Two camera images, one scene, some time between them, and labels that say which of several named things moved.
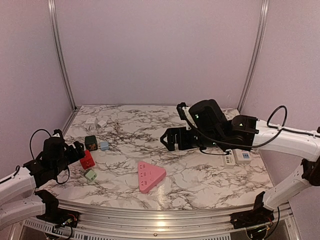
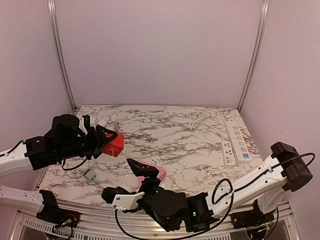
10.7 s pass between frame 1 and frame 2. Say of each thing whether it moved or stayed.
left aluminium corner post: stayed
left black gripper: moved
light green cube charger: stayed
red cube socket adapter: moved
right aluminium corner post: stayed
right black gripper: moved
